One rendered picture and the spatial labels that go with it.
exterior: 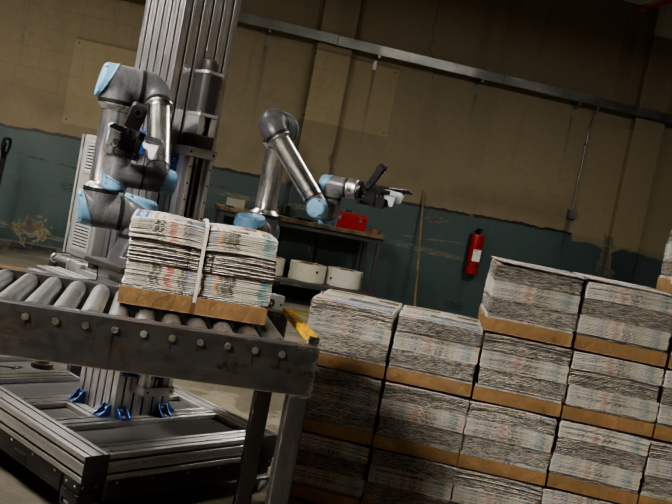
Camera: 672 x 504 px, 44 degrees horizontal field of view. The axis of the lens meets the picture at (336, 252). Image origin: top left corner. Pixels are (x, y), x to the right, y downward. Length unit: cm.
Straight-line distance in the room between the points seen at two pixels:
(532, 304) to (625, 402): 43
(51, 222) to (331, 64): 349
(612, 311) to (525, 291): 28
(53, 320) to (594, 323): 167
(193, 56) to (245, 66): 625
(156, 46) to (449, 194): 700
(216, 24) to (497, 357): 156
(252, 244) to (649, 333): 134
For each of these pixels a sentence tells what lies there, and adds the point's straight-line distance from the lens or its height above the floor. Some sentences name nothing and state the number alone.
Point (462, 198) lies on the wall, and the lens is 991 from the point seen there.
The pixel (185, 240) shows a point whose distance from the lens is 211.
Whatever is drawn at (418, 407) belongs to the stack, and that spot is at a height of 54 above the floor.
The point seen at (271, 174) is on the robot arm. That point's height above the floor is 121.
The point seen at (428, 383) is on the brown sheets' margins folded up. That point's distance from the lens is 279.
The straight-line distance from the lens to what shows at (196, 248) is 212.
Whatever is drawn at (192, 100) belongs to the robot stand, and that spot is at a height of 142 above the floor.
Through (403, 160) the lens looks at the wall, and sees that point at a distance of 967.
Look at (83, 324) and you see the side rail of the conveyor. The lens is 196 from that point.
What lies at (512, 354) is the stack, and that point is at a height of 78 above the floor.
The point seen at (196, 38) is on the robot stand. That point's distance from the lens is 315.
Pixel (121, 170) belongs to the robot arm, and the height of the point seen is 113.
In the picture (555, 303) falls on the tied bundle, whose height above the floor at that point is 97.
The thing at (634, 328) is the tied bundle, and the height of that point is 94.
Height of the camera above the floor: 115
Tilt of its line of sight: 3 degrees down
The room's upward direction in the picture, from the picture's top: 11 degrees clockwise
